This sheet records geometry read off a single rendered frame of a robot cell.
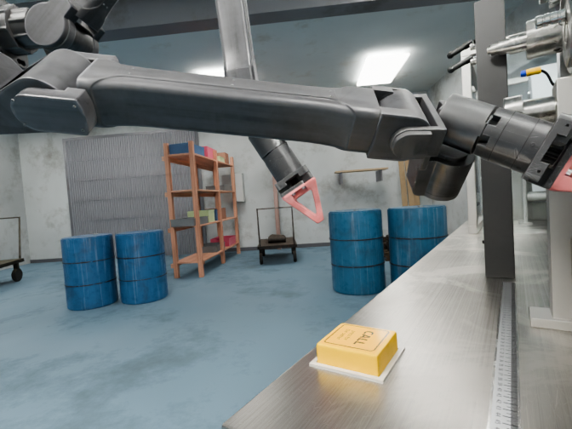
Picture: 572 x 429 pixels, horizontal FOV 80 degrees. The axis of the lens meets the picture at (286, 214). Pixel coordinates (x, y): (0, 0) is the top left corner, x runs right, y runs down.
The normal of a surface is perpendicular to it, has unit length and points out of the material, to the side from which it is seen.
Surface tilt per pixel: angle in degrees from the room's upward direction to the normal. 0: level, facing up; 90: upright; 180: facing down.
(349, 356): 90
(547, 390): 0
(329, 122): 127
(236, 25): 90
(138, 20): 90
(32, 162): 90
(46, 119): 133
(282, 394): 0
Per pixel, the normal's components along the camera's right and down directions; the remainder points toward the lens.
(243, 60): -0.05, -0.14
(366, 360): -0.55, 0.07
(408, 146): -0.01, 0.71
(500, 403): -0.07, -1.00
